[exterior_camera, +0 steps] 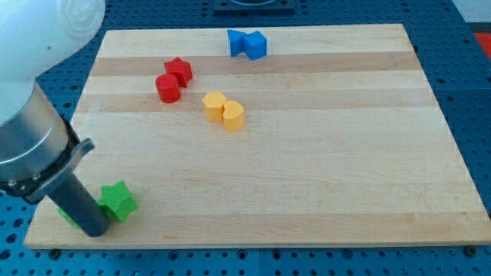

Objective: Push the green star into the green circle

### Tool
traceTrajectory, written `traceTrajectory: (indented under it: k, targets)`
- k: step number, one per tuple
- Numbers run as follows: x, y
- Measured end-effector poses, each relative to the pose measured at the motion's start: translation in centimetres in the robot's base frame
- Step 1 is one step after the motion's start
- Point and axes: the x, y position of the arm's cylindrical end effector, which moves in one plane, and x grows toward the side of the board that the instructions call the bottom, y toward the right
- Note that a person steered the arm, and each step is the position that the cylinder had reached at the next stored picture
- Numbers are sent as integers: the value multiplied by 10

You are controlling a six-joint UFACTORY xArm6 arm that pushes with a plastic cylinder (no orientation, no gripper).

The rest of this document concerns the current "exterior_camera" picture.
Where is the red star block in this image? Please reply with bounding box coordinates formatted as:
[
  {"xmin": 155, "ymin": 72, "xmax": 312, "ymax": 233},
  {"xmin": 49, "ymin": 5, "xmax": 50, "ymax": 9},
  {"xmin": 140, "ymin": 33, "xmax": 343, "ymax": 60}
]
[{"xmin": 163, "ymin": 57, "xmax": 193, "ymax": 87}]

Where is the light wooden board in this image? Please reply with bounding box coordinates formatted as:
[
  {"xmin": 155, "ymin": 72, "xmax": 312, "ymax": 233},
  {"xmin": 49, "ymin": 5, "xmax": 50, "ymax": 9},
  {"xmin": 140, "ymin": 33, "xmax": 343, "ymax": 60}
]
[{"xmin": 25, "ymin": 24, "xmax": 490, "ymax": 250}]

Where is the blue triangle block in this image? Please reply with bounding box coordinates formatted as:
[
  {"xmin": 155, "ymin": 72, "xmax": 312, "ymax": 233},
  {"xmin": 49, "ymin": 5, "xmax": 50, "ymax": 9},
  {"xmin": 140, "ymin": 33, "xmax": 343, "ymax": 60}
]
[{"xmin": 227, "ymin": 29, "xmax": 247, "ymax": 57}]

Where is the green star block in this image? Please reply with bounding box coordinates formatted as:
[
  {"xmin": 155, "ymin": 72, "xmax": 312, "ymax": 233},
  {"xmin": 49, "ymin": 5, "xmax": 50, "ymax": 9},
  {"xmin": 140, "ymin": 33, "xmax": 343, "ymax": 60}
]
[{"xmin": 97, "ymin": 180, "xmax": 139, "ymax": 222}]

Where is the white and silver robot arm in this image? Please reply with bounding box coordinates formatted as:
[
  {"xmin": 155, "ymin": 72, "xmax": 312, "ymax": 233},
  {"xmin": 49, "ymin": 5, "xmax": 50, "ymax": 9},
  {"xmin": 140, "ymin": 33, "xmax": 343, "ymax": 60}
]
[{"xmin": 1, "ymin": 0, "xmax": 109, "ymax": 237}]

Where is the red object at edge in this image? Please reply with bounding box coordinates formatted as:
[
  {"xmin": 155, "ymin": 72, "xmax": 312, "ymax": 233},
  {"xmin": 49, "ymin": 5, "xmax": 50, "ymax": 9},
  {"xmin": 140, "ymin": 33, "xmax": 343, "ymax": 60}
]
[{"xmin": 474, "ymin": 32, "xmax": 491, "ymax": 59}]

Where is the red cylinder block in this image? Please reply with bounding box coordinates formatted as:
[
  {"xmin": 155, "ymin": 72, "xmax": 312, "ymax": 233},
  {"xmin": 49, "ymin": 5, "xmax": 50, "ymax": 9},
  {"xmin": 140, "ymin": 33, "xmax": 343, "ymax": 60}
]
[{"xmin": 155, "ymin": 74, "xmax": 181, "ymax": 104}]

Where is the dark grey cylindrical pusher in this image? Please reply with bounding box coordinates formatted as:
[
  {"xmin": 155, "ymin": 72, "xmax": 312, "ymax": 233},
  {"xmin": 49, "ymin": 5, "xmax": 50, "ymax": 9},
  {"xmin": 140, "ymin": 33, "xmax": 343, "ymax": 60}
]
[{"xmin": 48, "ymin": 174, "xmax": 110, "ymax": 237}]

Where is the yellow hexagon block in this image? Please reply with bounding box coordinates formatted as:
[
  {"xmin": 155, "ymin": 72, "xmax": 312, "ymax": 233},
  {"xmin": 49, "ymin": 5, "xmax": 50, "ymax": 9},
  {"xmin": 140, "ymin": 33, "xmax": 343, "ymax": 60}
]
[{"xmin": 202, "ymin": 91, "xmax": 227, "ymax": 122}]

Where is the green circle block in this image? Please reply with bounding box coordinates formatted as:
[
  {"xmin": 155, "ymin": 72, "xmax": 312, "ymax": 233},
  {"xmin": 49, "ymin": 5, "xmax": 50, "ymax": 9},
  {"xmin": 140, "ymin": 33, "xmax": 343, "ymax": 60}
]
[{"xmin": 57, "ymin": 207, "xmax": 79, "ymax": 228}]

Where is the blue cube block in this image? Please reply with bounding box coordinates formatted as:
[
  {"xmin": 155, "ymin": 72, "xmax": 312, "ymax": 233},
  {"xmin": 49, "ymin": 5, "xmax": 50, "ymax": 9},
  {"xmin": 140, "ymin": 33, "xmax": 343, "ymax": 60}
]
[{"xmin": 243, "ymin": 31, "xmax": 268, "ymax": 61}]

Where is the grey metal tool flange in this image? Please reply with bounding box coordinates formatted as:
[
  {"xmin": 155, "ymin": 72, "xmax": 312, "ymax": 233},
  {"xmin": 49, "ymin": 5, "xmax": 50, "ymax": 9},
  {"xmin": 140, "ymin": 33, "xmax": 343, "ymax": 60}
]
[{"xmin": 1, "ymin": 118, "xmax": 95, "ymax": 205}]

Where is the yellow half-round block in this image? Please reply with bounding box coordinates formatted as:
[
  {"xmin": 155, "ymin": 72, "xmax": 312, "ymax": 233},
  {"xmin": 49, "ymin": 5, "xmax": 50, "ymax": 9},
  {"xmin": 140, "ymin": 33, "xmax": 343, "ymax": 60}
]
[{"xmin": 222, "ymin": 100, "xmax": 245, "ymax": 132}]

